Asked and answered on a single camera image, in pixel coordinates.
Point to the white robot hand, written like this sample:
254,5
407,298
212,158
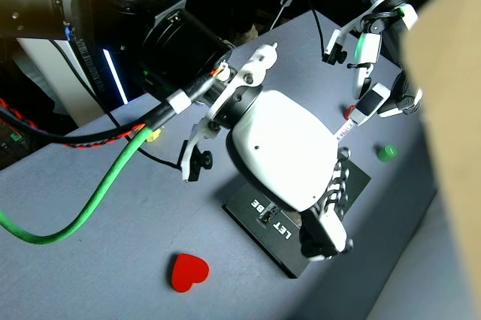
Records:
368,49
282,147

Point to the measuring tape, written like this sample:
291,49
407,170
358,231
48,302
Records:
370,104

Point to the black Beatles book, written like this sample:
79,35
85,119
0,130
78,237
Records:
285,256

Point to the red cylinder block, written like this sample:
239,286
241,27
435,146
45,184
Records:
348,111

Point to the beige blurred panel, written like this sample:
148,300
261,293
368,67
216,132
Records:
451,109

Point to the green cylinder block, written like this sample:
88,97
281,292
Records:
387,154

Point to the yellow block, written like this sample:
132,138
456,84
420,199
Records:
155,136

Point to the red heart block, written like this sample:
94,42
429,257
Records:
189,271

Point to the grey table cloth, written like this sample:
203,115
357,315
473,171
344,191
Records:
94,278

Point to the white cabinet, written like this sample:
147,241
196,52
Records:
49,72

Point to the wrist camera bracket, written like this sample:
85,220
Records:
336,40
259,61

